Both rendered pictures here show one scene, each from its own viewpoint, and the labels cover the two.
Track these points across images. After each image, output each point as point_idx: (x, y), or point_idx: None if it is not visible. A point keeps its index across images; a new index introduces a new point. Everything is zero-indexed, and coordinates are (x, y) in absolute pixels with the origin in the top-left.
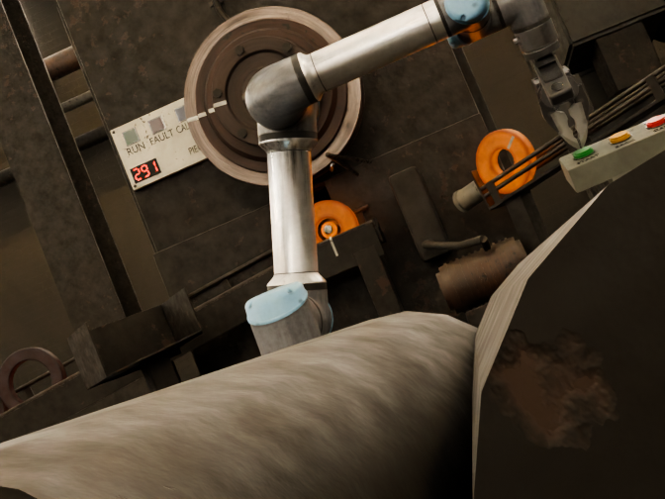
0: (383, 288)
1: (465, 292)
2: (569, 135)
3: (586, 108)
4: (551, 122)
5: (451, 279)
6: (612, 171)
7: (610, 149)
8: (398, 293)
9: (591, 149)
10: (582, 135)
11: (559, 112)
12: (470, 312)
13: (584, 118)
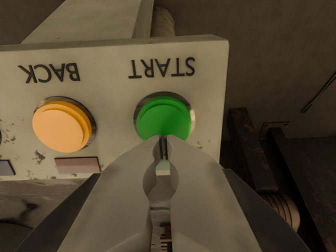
0: (330, 242)
1: (278, 200)
2: (185, 152)
3: (64, 212)
4: (256, 211)
5: (290, 213)
6: (121, 39)
7: (94, 71)
8: (306, 243)
9: (140, 115)
10: (144, 144)
11: (202, 245)
12: (274, 187)
13: (103, 180)
